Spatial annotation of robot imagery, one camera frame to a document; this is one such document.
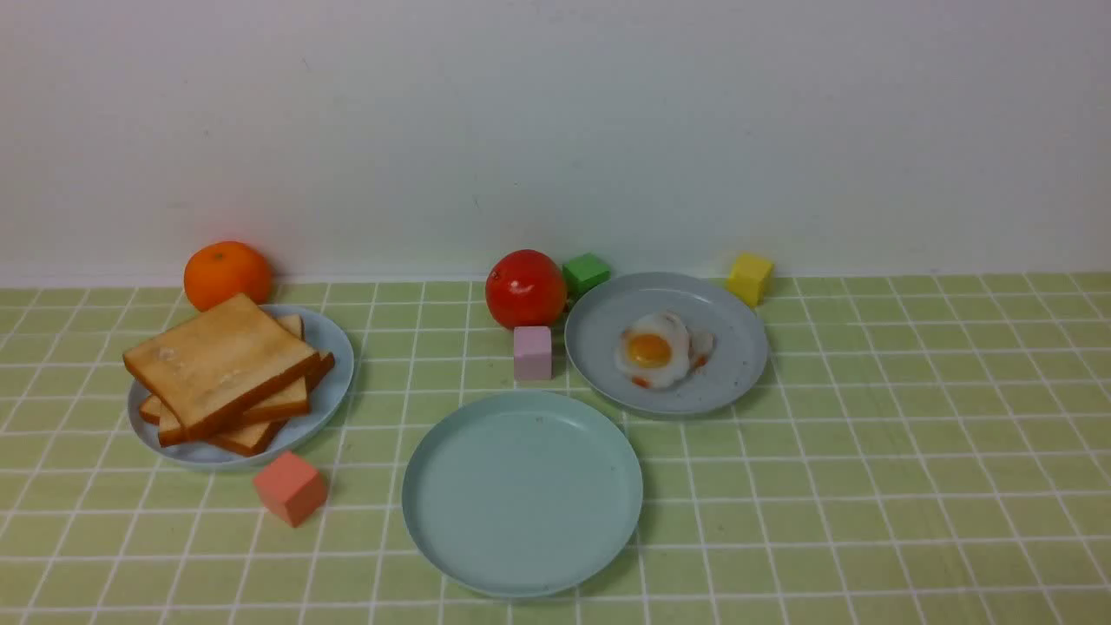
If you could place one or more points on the green cube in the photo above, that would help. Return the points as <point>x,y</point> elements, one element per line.
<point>584,272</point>

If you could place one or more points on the red tomato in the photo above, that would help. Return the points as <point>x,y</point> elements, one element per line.
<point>525,288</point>

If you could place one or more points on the teal front plate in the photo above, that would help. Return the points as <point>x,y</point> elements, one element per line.
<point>523,494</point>

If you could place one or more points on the fried egg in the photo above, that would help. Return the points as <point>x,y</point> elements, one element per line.
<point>653,352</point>
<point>701,346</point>

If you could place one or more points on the toast slice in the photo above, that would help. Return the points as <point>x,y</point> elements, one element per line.
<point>210,369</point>
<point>290,400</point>
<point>249,440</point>

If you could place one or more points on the yellow cube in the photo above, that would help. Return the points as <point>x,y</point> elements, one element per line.
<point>749,277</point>

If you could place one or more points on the coral red cube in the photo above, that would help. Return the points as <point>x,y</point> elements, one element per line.
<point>291,488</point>

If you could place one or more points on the pink cube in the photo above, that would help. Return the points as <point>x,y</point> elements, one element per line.
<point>532,353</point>

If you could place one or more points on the blue plate with toast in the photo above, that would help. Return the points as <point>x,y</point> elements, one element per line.
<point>325,399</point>

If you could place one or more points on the orange fruit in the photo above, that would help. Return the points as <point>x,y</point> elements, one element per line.
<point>219,271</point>

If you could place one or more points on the blue plate with eggs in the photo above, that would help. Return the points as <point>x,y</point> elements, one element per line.
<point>596,321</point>

